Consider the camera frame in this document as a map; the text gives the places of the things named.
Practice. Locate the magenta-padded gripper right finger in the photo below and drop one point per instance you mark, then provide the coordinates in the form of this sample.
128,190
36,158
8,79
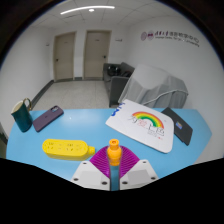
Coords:
134,168

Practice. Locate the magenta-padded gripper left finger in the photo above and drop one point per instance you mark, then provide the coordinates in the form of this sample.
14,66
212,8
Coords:
94,170

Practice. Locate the orange charger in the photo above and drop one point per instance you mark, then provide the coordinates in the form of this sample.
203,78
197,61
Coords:
114,151

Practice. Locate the yellow power strip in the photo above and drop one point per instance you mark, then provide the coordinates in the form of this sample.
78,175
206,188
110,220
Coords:
66,148

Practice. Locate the white rainbow-print board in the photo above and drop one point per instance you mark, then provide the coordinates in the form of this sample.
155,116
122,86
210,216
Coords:
143,125

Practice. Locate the black notebook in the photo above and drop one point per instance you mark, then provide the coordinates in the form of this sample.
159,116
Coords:
177,125

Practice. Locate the purple smartphone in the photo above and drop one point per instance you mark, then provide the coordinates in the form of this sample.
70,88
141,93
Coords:
48,118

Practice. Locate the grey cloth-covered furniture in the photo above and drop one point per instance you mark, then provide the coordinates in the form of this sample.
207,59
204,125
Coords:
154,87

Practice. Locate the grey sofa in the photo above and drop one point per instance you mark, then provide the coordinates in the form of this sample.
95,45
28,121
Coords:
115,81

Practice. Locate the dark green mug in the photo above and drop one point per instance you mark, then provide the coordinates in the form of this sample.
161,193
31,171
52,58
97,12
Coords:
22,116

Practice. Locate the beige door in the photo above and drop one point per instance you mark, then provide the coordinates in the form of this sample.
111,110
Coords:
96,55
64,56

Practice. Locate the round ceiling light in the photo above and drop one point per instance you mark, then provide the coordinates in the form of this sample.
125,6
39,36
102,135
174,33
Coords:
91,10

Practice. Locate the long ceiling light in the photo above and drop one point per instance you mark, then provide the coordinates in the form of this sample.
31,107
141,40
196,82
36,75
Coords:
87,9

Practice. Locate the wall sign lettering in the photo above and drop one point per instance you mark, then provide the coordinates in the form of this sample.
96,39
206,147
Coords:
169,37

